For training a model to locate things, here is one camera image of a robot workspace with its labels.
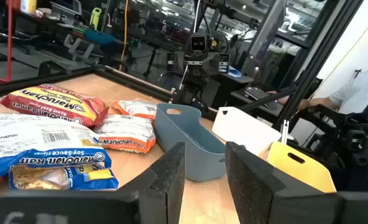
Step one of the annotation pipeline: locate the white plastic bin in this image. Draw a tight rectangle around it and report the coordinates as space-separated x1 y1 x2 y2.
211 106 283 157

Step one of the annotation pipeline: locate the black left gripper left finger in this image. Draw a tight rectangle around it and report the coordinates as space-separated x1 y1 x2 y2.
0 142 186 224

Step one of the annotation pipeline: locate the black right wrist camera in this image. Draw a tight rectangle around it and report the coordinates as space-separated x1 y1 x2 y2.
188 32 209 53

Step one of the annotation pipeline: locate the black aluminium table frame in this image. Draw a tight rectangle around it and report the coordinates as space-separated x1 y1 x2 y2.
0 0 365 131

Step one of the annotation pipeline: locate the black chair back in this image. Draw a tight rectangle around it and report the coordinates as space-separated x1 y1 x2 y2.
37 60 71 77

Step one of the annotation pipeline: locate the light blue object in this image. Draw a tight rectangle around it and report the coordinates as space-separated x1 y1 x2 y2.
226 65 242 78

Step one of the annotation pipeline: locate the yellow and white container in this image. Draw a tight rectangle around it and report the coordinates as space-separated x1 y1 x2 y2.
19 0 38 15

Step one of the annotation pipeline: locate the red Maruchan ramen packet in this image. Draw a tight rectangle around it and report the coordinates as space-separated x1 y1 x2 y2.
0 83 110 128

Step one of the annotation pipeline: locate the blue Maruchan ramen packet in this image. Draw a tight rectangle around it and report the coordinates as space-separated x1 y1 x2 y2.
0 113 113 186
9 162 119 191

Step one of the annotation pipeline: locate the yellow plastic bin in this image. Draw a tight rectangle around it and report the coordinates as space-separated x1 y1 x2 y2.
266 141 338 194

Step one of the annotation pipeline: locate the small grey metal bracket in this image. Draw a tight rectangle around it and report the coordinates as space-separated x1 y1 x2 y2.
280 119 290 146

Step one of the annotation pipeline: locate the lime green object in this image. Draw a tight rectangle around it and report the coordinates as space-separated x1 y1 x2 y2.
89 7 103 31

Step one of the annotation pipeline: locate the teal plastic bin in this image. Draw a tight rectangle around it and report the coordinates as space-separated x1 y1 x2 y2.
154 103 228 182

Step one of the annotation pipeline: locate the yellow extension cable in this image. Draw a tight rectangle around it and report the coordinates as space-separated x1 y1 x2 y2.
118 0 129 72

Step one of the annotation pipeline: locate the person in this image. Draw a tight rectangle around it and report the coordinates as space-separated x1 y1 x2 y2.
266 17 368 115

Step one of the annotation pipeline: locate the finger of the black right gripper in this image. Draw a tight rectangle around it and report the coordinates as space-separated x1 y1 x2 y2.
173 50 186 76
202 52 221 76

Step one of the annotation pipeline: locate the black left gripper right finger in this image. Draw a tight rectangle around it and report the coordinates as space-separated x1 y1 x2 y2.
225 141 368 224

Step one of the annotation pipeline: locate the black desk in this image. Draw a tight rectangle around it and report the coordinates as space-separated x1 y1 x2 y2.
210 73 297 118

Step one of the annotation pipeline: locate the black keyboard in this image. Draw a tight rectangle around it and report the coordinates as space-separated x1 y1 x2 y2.
244 86 280 110

